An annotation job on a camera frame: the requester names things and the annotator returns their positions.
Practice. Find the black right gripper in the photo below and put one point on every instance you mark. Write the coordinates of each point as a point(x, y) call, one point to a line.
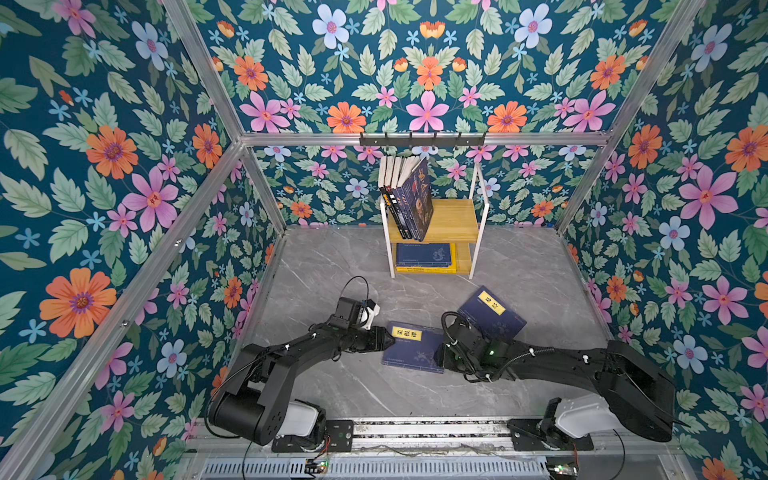
point(446, 353)

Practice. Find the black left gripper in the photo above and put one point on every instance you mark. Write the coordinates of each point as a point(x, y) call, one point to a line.
point(378, 341)

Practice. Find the small dark blue book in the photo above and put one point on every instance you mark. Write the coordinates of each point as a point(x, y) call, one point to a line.
point(486, 311)

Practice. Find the yellow cartoon cover book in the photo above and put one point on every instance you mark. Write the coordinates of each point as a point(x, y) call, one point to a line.
point(461, 263)

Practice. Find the blue book yellow label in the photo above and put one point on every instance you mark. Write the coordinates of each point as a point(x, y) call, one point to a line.
point(432, 255)

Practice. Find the black wolf cover book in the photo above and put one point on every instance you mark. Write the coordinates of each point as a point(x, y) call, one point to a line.
point(394, 205)

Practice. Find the dark patterned book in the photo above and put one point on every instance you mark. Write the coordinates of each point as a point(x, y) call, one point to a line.
point(421, 197)

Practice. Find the dark book orange calligraphy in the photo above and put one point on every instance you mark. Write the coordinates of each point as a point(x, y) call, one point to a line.
point(406, 166)

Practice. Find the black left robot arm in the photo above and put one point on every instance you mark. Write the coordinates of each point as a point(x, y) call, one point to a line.
point(254, 401)

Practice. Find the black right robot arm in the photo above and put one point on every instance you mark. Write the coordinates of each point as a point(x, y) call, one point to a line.
point(624, 388)

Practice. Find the white wooden book shelf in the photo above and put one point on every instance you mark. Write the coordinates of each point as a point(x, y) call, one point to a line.
point(460, 221)

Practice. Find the black book on shelf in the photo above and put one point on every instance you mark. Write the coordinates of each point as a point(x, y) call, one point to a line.
point(383, 177)

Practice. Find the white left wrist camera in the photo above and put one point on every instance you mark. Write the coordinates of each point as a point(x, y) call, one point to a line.
point(369, 309)

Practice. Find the aluminium mounting rail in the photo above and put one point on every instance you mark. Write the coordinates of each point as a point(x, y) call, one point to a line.
point(489, 434)

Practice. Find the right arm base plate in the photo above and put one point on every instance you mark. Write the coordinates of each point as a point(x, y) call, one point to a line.
point(534, 434)

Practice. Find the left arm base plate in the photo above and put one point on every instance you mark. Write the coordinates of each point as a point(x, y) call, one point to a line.
point(326, 436)

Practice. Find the black hook rail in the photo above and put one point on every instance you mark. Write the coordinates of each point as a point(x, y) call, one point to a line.
point(409, 140)

